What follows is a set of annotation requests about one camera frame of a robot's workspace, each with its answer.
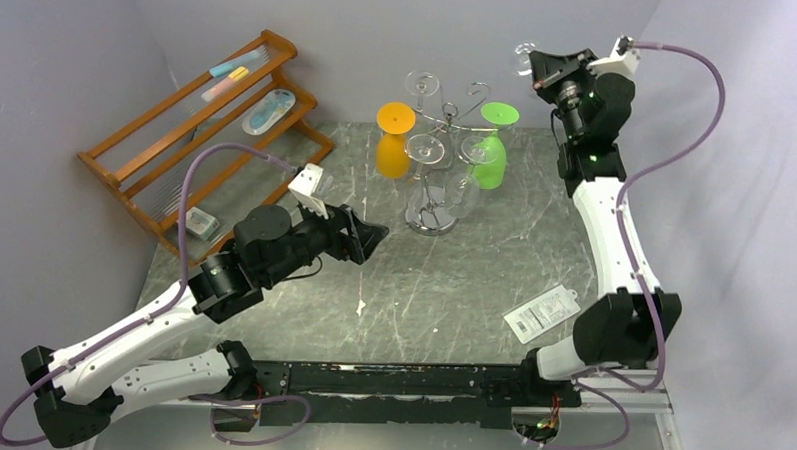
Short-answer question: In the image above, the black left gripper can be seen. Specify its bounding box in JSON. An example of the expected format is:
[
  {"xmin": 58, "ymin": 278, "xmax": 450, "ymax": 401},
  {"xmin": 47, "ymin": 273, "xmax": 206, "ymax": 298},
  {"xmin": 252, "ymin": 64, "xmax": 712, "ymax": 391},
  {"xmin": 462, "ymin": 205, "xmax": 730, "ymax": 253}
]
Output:
[{"xmin": 264, "ymin": 195, "xmax": 390, "ymax": 292}]

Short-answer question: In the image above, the clear wine glass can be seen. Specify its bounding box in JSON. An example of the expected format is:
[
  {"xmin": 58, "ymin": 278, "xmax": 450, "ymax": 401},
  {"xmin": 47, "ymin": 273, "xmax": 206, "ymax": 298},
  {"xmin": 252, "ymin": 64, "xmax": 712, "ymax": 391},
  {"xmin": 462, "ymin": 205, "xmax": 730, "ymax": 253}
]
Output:
[
  {"xmin": 443, "ymin": 135, "xmax": 486, "ymax": 219},
  {"xmin": 404, "ymin": 70, "xmax": 440, "ymax": 113},
  {"xmin": 509, "ymin": 39, "xmax": 539, "ymax": 76},
  {"xmin": 405, "ymin": 134, "xmax": 445, "ymax": 215}
]

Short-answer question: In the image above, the orange plastic wine glass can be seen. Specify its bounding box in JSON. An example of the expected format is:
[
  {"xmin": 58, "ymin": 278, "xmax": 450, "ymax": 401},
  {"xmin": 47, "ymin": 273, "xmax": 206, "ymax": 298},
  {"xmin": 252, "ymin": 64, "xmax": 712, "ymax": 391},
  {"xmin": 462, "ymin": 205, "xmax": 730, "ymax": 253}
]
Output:
[{"xmin": 376, "ymin": 102, "xmax": 416, "ymax": 179}]

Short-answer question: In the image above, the green plastic wine glass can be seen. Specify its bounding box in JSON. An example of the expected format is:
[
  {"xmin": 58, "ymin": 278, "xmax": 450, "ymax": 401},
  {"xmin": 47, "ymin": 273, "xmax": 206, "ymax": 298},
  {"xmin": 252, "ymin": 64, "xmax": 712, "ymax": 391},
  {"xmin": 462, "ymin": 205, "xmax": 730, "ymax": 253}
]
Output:
[{"xmin": 472, "ymin": 101, "xmax": 520, "ymax": 190}]

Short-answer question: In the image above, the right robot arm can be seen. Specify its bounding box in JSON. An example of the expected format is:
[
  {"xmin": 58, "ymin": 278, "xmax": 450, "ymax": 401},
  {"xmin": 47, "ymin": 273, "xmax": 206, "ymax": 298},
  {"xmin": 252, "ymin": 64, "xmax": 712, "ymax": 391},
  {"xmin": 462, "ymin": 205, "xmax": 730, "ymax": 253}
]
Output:
[{"xmin": 518, "ymin": 49, "xmax": 682, "ymax": 405}]

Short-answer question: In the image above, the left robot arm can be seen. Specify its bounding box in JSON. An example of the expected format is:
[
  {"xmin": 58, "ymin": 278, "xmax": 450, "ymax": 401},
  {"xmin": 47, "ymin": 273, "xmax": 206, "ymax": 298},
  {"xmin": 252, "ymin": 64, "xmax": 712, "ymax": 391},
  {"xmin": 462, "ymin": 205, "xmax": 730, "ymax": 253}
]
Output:
[{"xmin": 22, "ymin": 204, "xmax": 389, "ymax": 448}]

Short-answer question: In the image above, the chrome wine glass rack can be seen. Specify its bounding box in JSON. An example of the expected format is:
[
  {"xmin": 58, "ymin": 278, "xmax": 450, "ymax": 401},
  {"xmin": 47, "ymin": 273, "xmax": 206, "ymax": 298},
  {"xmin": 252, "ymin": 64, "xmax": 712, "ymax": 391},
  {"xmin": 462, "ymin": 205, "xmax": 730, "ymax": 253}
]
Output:
[{"xmin": 404, "ymin": 84, "xmax": 495, "ymax": 236}]

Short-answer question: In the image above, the wooden shelf rack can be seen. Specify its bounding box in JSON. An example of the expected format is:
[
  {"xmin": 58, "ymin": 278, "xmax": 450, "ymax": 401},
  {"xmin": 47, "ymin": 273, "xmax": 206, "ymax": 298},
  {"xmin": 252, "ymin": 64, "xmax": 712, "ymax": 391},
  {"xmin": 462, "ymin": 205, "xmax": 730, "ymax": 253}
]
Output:
[{"xmin": 78, "ymin": 30, "xmax": 335, "ymax": 255}]

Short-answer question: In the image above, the blue toothbrush package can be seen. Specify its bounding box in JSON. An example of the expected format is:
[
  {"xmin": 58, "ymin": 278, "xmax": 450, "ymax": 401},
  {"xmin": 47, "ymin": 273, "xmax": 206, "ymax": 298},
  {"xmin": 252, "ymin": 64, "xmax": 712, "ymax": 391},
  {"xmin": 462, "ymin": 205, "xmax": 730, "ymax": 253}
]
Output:
[{"xmin": 241, "ymin": 89, "xmax": 296, "ymax": 136}]

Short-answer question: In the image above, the small teal white box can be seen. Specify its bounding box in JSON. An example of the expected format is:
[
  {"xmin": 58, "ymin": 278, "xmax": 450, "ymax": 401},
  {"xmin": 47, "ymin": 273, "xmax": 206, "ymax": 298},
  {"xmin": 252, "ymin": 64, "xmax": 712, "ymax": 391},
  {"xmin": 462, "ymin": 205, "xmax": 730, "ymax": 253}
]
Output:
[{"xmin": 178, "ymin": 207, "xmax": 220, "ymax": 241}]

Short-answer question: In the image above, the white paper label card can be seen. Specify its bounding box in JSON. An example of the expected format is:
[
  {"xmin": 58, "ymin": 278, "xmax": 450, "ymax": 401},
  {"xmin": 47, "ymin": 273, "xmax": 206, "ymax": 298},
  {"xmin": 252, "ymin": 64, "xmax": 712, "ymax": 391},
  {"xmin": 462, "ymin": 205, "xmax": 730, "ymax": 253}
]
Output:
[{"xmin": 503, "ymin": 285, "xmax": 581, "ymax": 344}]

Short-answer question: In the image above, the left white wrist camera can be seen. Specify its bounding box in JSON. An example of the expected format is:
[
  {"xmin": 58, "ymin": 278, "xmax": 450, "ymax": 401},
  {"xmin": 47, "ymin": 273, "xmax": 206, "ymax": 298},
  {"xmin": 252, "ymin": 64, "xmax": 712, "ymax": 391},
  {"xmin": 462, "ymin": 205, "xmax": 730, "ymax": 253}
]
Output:
[{"xmin": 288, "ymin": 163, "xmax": 333, "ymax": 219}]

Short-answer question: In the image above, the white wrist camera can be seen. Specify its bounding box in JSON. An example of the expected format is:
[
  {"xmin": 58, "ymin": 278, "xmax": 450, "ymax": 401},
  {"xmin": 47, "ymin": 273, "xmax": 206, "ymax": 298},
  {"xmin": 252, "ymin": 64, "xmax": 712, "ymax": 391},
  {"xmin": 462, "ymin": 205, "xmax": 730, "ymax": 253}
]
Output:
[
  {"xmin": 586, "ymin": 36, "xmax": 641, "ymax": 80},
  {"xmin": 288, "ymin": 163, "xmax": 333, "ymax": 219}
]

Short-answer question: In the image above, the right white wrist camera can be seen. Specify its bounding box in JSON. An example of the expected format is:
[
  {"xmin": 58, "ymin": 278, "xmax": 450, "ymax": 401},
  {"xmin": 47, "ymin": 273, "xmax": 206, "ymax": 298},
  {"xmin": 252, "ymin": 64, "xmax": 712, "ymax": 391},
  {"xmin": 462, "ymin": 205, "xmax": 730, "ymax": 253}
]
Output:
[{"xmin": 586, "ymin": 36, "xmax": 641, "ymax": 80}]

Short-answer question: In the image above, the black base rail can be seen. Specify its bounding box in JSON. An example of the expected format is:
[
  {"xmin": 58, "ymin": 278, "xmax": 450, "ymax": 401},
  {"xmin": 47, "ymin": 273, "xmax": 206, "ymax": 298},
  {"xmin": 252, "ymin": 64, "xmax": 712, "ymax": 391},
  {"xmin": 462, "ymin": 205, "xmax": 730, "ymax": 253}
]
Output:
[{"xmin": 213, "ymin": 360, "xmax": 582, "ymax": 430}]

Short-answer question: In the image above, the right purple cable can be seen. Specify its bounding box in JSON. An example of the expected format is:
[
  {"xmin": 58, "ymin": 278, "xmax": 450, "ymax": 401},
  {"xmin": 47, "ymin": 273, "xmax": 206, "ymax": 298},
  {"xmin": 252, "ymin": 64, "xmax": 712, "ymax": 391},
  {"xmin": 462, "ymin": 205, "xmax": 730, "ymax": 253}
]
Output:
[{"xmin": 568, "ymin": 38, "xmax": 729, "ymax": 398}]

